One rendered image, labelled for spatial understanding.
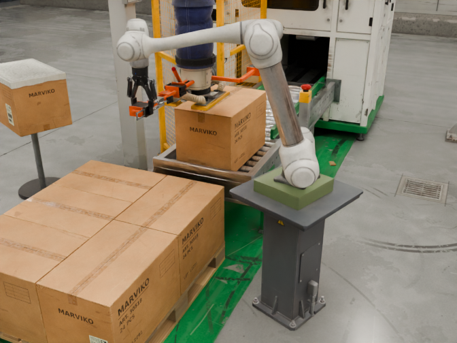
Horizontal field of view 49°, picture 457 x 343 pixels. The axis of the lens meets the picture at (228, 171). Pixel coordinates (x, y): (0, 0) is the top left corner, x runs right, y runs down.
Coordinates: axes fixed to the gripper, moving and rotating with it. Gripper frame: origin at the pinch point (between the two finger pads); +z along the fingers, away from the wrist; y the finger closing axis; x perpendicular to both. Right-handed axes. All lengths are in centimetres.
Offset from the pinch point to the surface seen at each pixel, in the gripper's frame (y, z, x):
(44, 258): 31, 65, 48
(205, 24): -8, -31, -55
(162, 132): 101, 94, -185
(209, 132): -3, 37, -68
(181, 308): -19, 113, 6
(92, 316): -8, 74, 65
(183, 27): 3, -30, -49
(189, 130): 11, 38, -69
